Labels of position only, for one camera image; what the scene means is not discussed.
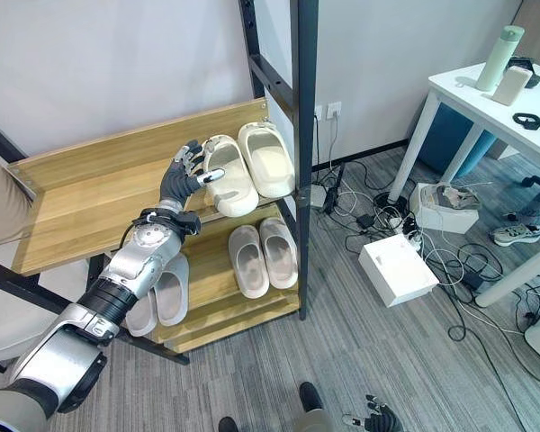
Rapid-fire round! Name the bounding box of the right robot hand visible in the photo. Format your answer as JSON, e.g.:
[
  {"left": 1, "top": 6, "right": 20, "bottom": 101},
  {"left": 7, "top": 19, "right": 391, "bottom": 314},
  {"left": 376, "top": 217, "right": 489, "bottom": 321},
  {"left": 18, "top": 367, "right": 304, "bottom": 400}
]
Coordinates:
[{"left": 343, "top": 394, "right": 402, "bottom": 432}]

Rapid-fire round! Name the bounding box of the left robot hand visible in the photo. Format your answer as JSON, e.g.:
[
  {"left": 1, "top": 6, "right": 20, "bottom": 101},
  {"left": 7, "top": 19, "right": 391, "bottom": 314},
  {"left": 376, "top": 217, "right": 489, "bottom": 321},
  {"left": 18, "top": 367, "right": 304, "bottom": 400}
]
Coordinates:
[{"left": 159, "top": 139, "right": 227, "bottom": 208}]

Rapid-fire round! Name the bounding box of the cream slipper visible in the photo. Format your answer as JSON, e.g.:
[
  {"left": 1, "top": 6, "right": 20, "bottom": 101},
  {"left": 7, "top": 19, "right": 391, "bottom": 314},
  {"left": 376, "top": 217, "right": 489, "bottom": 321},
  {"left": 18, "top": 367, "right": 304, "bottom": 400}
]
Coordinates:
[
  {"left": 237, "top": 121, "right": 296, "bottom": 199},
  {"left": 202, "top": 133, "right": 260, "bottom": 217}
]

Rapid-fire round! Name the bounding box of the person's shoe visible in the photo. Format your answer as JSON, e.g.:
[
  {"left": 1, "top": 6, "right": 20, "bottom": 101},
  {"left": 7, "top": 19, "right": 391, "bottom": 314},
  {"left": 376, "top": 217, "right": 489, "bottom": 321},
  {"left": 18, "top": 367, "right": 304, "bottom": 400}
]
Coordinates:
[{"left": 489, "top": 224, "right": 540, "bottom": 248}]

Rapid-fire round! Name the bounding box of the beige slipper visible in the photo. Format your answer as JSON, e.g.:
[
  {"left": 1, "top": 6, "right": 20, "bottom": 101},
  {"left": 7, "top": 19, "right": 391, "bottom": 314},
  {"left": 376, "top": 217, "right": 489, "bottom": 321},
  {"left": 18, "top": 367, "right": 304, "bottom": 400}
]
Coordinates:
[
  {"left": 228, "top": 225, "right": 271, "bottom": 300},
  {"left": 258, "top": 217, "right": 299, "bottom": 291}
]

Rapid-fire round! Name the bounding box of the light grey slipper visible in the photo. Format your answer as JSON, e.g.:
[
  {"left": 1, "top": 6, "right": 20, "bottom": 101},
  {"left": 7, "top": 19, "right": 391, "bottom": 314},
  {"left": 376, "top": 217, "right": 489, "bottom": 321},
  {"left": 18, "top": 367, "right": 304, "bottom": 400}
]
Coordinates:
[
  {"left": 125, "top": 294, "right": 158, "bottom": 338},
  {"left": 154, "top": 252, "right": 191, "bottom": 327}
]

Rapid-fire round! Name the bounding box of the white adapter box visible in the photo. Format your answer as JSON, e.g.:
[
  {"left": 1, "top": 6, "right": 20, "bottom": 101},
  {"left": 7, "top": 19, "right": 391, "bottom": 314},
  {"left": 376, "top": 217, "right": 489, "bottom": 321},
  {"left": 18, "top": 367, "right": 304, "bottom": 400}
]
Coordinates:
[{"left": 310, "top": 184, "right": 329, "bottom": 209}]

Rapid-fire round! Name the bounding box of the closed white box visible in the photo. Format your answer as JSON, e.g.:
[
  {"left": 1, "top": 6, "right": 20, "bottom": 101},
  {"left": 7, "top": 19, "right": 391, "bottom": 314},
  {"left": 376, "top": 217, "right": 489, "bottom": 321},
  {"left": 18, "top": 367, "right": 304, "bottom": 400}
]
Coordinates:
[{"left": 357, "top": 232, "right": 441, "bottom": 310}]

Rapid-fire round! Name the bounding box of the white power strip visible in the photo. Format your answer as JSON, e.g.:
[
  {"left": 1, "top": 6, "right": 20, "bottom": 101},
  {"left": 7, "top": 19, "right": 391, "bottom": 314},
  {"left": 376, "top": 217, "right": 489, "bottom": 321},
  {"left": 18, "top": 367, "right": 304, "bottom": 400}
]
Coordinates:
[{"left": 389, "top": 217, "right": 423, "bottom": 251}]

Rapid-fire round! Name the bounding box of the beige chair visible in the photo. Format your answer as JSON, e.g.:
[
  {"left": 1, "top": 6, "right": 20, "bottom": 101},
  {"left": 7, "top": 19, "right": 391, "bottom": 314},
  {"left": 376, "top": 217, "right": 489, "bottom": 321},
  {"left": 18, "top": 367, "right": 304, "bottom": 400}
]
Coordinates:
[{"left": 0, "top": 143, "right": 91, "bottom": 365}]

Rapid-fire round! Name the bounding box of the open white box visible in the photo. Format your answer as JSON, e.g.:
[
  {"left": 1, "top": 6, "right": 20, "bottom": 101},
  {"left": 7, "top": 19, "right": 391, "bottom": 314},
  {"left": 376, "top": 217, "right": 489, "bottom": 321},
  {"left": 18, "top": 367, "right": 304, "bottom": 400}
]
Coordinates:
[{"left": 409, "top": 182, "right": 482, "bottom": 235}]

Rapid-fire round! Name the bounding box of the person's leg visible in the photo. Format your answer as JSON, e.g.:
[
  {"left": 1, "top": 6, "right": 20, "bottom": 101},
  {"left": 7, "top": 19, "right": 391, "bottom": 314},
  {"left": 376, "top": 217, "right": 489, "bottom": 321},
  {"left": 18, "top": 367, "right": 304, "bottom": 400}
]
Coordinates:
[{"left": 517, "top": 173, "right": 540, "bottom": 233}]

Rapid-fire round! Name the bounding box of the white table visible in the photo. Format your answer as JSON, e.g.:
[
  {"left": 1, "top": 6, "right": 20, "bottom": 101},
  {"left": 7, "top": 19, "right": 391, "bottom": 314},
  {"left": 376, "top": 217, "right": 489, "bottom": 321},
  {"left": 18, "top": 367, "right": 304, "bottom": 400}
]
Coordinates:
[{"left": 388, "top": 57, "right": 540, "bottom": 309}]

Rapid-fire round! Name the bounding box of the pale green thermos bottle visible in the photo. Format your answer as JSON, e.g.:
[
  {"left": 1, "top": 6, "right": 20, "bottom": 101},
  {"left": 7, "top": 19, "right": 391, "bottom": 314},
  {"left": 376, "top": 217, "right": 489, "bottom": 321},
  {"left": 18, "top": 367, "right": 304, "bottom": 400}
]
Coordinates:
[{"left": 475, "top": 25, "right": 526, "bottom": 93}]

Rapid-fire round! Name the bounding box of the cream power bank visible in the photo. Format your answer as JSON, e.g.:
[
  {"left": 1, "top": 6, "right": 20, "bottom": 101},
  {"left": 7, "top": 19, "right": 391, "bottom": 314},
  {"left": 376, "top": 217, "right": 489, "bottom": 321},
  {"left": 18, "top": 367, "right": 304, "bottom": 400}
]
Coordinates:
[{"left": 492, "top": 66, "right": 530, "bottom": 106}]

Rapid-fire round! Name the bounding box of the black gadget with stand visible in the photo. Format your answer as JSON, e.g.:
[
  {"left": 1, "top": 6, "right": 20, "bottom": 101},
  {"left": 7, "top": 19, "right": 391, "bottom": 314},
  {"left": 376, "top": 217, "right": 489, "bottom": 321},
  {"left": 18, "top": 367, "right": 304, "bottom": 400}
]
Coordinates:
[{"left": 506, "top": 56, "right": 540, "bottom": 89}]

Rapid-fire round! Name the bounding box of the black frame wooden shoe rack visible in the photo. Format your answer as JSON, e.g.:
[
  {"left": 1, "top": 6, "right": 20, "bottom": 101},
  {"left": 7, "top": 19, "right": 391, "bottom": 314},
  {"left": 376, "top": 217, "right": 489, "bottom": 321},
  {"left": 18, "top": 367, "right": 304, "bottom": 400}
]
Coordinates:
[{"left": 0, "top": 0, "right": 320, "bottom": 365}]

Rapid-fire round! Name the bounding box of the black strap device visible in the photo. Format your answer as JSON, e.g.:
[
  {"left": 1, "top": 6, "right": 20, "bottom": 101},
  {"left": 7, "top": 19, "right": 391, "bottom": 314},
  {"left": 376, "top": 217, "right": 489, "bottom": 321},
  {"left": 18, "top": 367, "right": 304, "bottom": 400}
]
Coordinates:
[{"left": 513, "top": 113, "right": 540, "bottom": 131}]

